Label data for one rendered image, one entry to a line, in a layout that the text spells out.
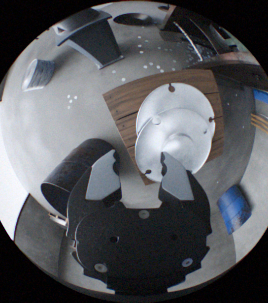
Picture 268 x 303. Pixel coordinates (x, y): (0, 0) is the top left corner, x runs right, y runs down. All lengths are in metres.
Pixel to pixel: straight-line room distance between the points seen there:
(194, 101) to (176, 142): 0.15
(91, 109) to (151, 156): 0.52
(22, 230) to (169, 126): 4.31
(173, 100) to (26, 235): 4.44
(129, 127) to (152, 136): 0.07
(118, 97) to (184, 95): 0.20
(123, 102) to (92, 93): 0.43
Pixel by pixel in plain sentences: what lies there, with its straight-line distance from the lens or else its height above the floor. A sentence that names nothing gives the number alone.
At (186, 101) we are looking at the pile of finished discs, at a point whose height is 0.35.
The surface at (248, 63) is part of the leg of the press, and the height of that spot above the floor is 0.53.
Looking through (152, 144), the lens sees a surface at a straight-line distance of 0.31.
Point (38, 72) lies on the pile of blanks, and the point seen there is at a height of 0.20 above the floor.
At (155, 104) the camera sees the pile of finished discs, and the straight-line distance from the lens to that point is 0.29.
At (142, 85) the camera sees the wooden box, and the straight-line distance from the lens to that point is 0.30.
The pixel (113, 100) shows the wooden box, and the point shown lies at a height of 0.35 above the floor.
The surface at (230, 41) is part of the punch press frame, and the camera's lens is 0.55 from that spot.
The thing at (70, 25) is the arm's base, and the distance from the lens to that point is 0.38.
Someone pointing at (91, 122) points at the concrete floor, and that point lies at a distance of 0.72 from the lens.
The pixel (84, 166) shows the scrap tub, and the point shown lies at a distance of 0.45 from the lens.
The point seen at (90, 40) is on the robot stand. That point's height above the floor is 0.34.
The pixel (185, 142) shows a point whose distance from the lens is 0.34.
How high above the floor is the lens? 0.64
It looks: 62 degrees down
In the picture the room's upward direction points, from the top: 180 degrees clockwise
